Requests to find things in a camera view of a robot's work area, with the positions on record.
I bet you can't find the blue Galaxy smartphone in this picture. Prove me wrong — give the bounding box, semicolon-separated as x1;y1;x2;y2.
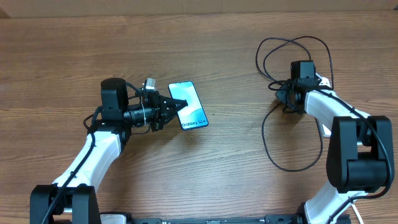
168;81;209;131

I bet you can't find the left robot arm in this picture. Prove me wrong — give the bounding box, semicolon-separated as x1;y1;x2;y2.
30;78;188;223

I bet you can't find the black charger cable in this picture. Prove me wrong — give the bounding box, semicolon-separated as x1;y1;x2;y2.
255;35;335;173

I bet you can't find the white power strip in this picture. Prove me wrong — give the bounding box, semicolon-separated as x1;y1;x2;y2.
315;73;333;138

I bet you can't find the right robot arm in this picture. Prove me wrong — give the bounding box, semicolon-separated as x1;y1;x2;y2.
266;60;394;223

